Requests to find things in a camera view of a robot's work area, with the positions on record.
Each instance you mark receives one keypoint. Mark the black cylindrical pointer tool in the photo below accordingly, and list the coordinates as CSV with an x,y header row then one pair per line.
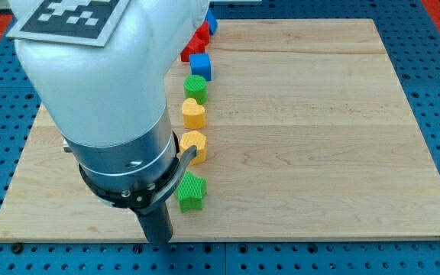
x,y
156,225

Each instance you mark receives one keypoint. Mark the red block far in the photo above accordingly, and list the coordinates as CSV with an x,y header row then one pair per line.
x,y
203,33

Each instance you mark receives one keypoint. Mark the black and white fiducial tag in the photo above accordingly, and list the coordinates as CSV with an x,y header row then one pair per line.
x,y
81,22

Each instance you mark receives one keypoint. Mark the green star block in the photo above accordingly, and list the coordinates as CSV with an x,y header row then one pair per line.
x,y
191,192

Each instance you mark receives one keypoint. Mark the yellow hexagon block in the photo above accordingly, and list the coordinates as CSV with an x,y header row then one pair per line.
x,y
198,139

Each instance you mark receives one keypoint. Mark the red block near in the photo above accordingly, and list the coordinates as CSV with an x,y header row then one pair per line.
x,y
195,46

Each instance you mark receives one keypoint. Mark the red block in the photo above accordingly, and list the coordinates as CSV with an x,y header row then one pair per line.
x,y
195,46
203,33

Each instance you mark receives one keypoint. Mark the blue cube block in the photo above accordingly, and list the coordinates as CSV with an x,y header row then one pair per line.
x,y
200,64

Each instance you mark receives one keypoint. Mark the green cylinder block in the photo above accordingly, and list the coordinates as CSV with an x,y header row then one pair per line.
x,y
195,86

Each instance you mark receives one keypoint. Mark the yellow heart block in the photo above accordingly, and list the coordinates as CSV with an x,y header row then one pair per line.
x,y
193,114

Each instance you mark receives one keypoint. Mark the light wooden board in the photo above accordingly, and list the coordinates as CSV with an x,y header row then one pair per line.
x,y
310,137

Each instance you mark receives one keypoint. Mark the blue block far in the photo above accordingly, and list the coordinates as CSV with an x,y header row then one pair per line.
x,y
213,24

